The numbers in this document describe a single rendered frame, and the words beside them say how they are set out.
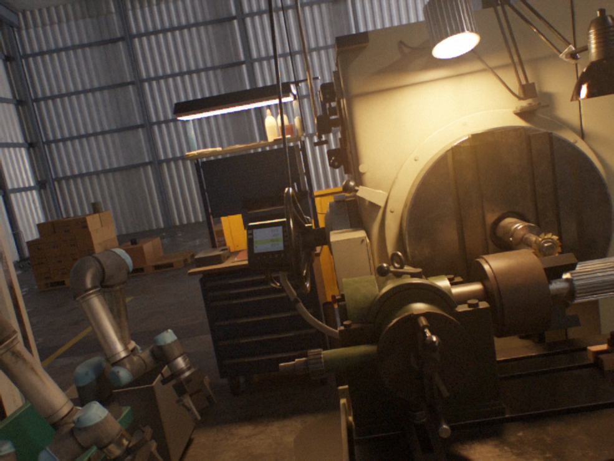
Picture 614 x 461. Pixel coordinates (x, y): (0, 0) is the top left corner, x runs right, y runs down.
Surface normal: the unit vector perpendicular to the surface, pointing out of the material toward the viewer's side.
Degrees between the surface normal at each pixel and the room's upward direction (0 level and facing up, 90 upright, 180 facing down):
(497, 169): 90
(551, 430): 0
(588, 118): 90
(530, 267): 39
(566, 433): 0
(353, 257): 90
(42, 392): 83
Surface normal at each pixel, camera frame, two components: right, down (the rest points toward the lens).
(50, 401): 0.61, -0.12
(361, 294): -0.14, -0.66
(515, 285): -0.09, -0.32
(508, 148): -0.02, 0.15
